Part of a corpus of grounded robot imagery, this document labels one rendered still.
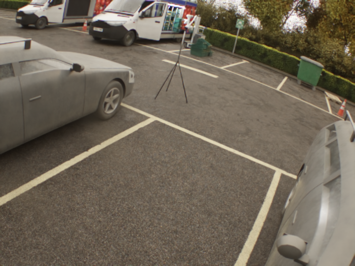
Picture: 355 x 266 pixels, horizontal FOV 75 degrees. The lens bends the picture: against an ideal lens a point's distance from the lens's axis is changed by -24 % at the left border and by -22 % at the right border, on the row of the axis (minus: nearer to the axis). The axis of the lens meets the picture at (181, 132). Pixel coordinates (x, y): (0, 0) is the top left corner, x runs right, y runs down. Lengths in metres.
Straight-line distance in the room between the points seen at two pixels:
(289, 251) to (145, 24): 10.79
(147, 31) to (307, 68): 7.56
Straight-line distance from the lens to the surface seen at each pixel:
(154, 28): 11.50
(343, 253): 1.59
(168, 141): 4.41
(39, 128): 3.54
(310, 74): 13.77
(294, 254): 1.50
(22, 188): 3.19
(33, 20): 15.27
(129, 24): 11.26
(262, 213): 3.51
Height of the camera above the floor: 2.03
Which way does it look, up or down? 25 degrees down
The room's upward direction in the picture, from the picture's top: 14 degrees clockwise
